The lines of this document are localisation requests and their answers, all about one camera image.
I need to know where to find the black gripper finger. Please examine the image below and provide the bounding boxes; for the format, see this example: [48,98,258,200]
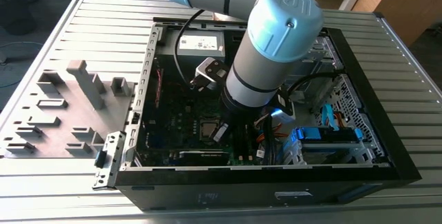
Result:
[211,123,231,143]

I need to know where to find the small square silver CPU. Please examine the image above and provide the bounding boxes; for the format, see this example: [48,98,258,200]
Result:
[200,121,219,137]

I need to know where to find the metal socket cover frame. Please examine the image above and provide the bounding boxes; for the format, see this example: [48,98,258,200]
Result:
[198,115,223,142]

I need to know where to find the black RAM slot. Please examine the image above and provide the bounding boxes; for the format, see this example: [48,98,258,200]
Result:
[230,130,245,161]
[243,124,255,161]

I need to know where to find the black graphics card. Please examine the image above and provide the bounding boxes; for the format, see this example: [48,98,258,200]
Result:
[176,150,231,167]

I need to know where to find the green motherboard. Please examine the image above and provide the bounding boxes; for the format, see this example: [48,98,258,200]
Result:
[139,53,259,167]

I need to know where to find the black open PC case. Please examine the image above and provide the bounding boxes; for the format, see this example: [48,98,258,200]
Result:
[92,16,423,212]

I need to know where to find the hard disk in blue carrier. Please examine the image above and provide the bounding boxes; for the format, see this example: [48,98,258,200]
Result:
[281,126,366,166]

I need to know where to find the grey power supply unit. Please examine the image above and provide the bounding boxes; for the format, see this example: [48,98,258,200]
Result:
[156,29,227,92]

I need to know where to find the silver perforated disk bay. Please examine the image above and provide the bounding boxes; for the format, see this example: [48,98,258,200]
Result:
[309,73,390,167]

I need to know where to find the silver drive cage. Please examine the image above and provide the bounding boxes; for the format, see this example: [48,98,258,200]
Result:
[286,34,346,100]

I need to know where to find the grey parts rack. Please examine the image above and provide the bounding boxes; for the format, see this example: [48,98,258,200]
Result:
[0,59,138,160]

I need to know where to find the wooden cabinet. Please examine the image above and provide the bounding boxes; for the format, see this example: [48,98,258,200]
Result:
[351,0,442,48]

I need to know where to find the orange yellow power wires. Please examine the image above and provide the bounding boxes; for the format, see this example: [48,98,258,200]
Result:
[254,115,291,146]

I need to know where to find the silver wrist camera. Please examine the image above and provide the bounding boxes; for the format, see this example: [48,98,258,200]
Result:
[270,89,298,123]
[191,57,230,91]

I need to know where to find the blue flat data wire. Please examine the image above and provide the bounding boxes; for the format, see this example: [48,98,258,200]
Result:
[321,103,342,131]

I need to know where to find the red black twisted wire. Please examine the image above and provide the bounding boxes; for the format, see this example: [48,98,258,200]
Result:
[154,66,166,106]

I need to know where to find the orange disk power wire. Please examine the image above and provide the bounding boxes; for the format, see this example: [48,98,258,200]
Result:
[335,112,349,131]

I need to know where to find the black camera cable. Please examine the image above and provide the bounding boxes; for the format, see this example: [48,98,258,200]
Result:
[172,9,207,90]

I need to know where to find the silver card retention bracket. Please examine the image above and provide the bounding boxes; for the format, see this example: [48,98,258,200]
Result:
[92,130,128,191]

